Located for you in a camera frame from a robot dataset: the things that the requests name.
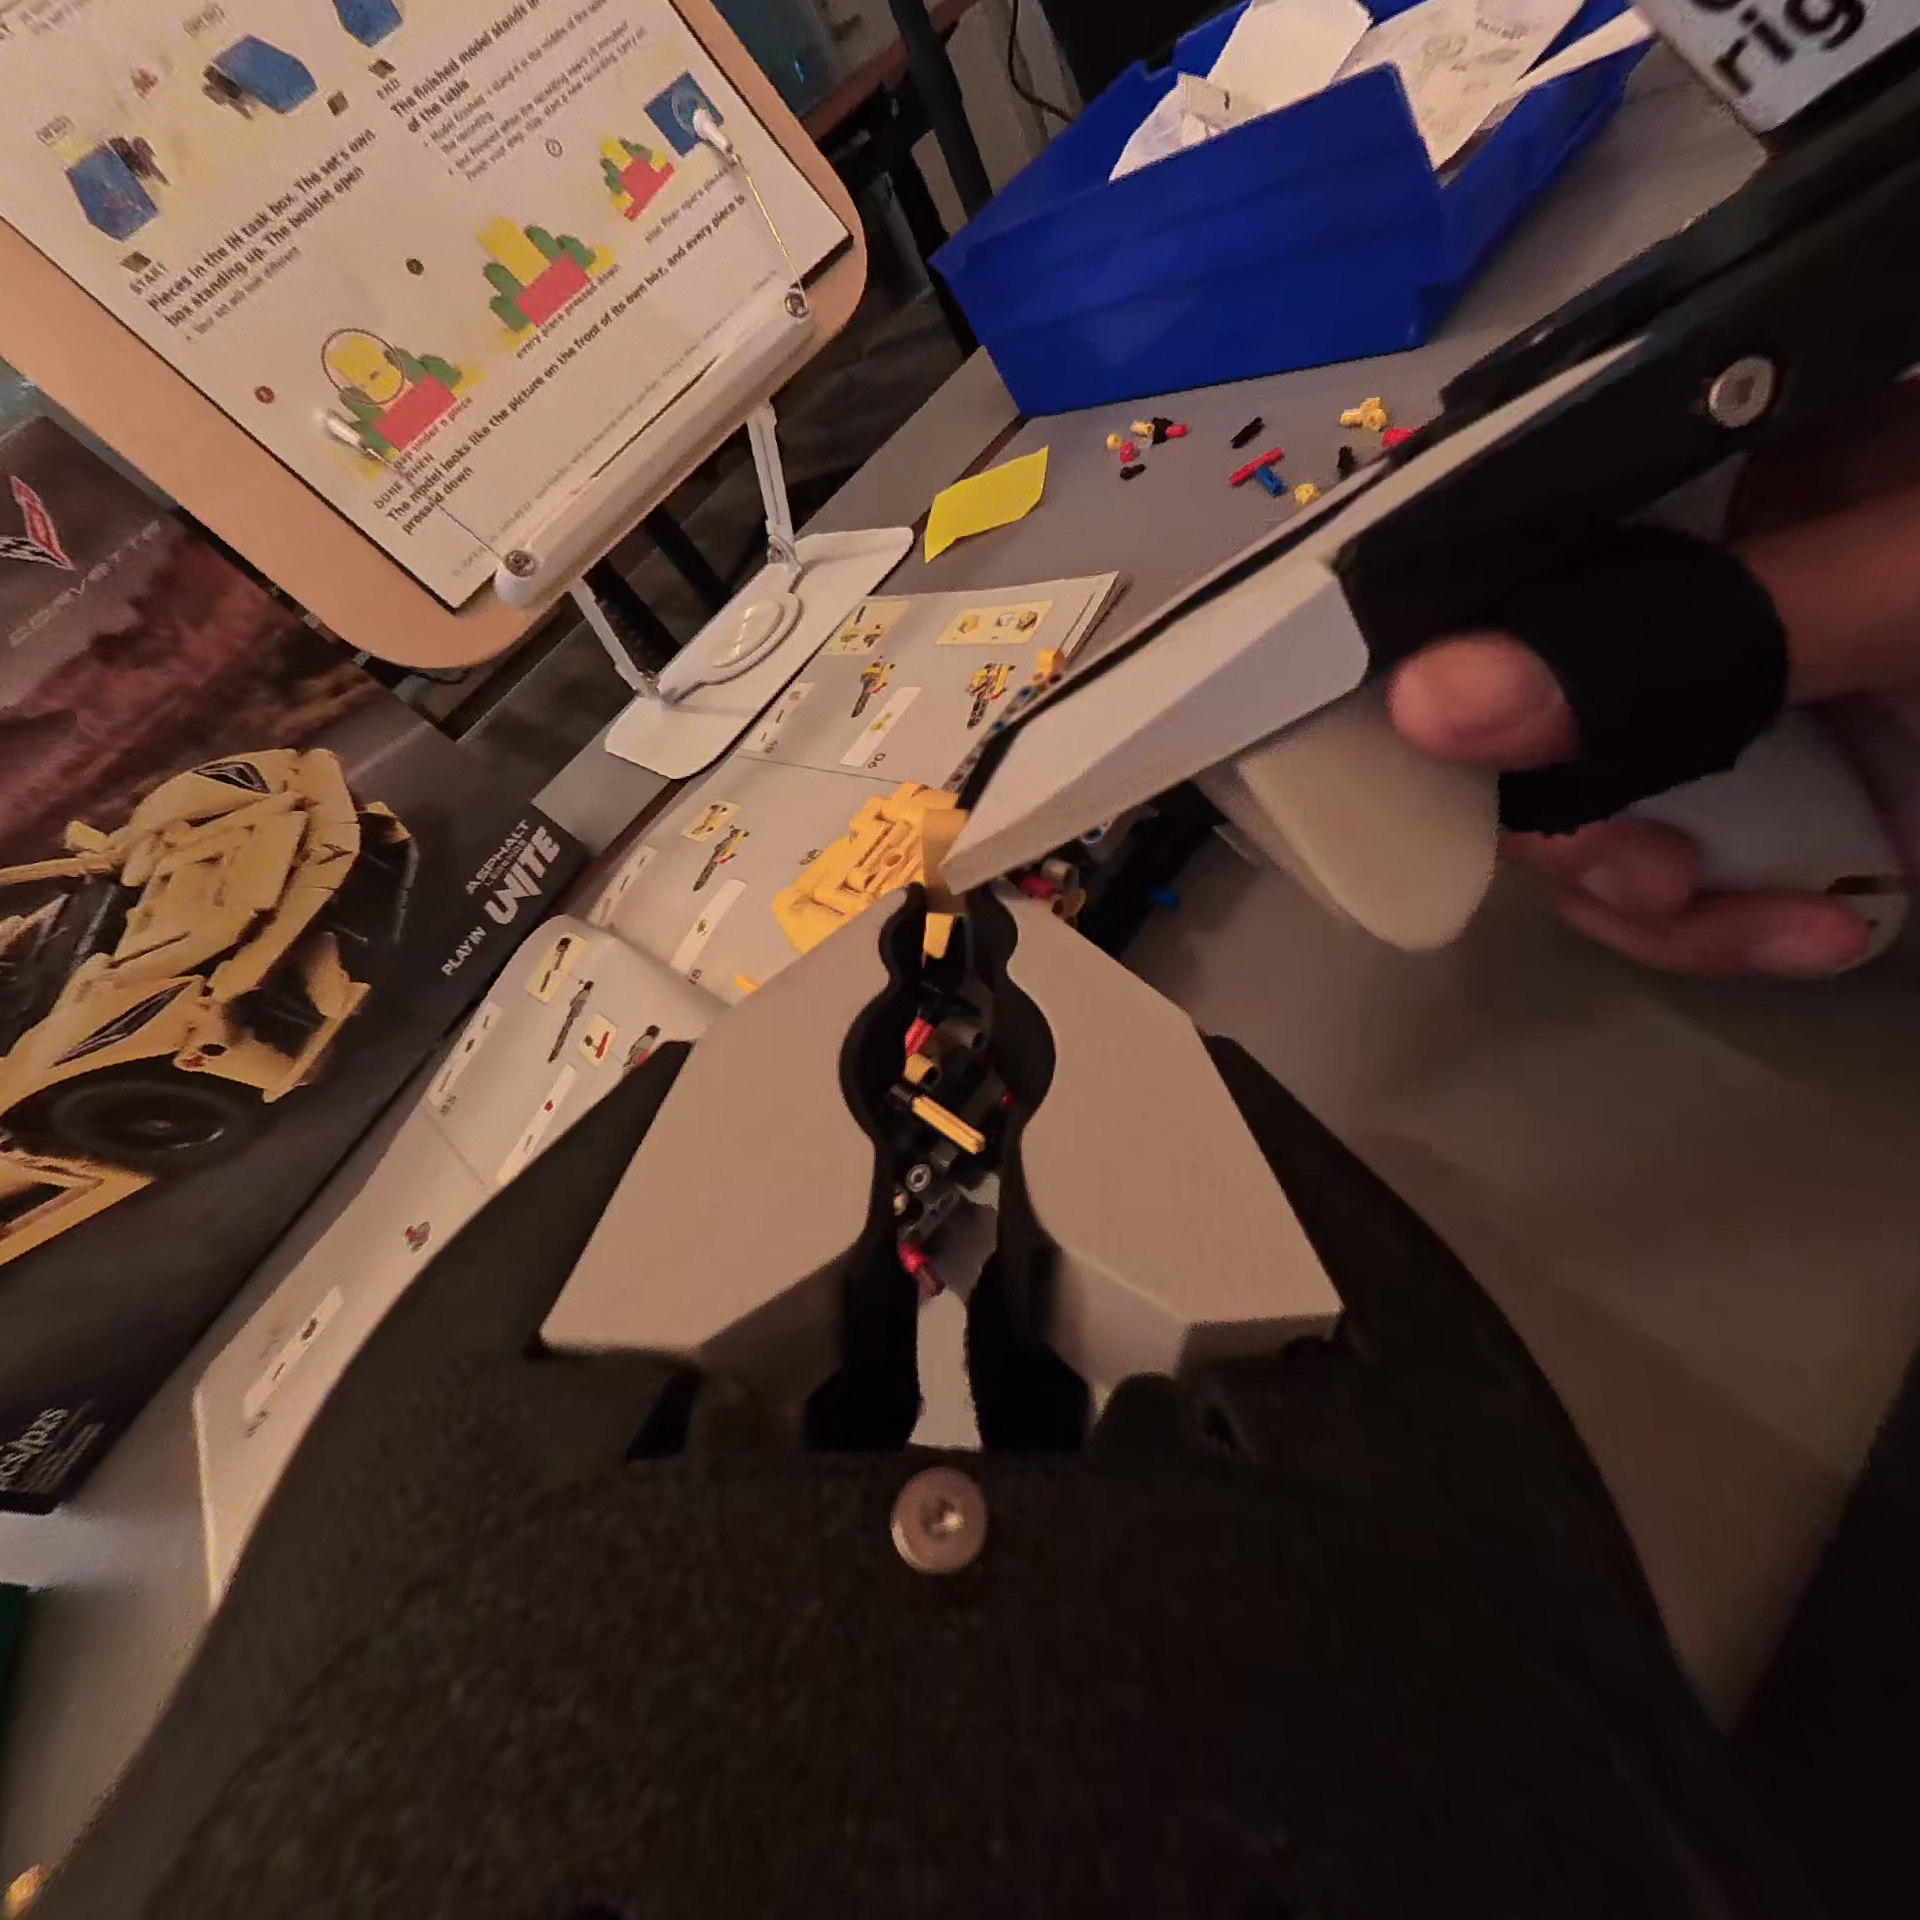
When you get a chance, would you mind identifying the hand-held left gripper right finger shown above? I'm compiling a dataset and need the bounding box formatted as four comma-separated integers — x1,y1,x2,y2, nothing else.
967,889,1342,1446

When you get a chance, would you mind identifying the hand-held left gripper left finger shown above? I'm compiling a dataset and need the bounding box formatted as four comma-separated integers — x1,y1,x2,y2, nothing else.
540,884,922,1451

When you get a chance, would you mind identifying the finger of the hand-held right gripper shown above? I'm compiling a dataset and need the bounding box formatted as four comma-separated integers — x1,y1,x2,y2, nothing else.
961,424,1437,793
938,567,1373,903

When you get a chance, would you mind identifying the pile of small connector pins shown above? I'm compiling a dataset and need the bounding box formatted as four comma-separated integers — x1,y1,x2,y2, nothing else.
1103,394,1421,502

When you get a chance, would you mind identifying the yellow black brick car model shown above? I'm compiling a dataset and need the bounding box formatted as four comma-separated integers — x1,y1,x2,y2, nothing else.
772,779,1193,1308

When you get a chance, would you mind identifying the grey desk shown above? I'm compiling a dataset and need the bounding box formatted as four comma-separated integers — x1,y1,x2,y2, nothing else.
0,59,1920,1894

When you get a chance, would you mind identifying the person's right hand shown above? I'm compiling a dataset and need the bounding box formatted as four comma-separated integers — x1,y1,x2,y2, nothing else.
1387,435,1920,982

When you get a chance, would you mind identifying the yellow flat card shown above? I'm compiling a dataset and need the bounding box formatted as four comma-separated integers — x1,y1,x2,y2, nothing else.
922,446,1052,566

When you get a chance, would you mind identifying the open instruction booklet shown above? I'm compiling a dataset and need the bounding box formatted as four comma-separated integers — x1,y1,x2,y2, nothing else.
191,569,1125,1614

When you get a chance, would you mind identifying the blue plastic bin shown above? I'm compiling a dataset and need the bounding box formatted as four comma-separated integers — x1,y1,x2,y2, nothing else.
931,0,1653,418

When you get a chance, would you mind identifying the white crumpled paper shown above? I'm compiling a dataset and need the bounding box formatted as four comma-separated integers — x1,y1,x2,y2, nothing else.
1111,0,1653,184

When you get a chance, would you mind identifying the dark toy car box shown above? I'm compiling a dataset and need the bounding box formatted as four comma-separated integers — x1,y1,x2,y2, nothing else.
0,411,595,1518

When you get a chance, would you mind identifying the instruction sign on white stand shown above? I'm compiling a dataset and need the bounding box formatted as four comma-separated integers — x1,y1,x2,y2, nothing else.
0,0,916,783

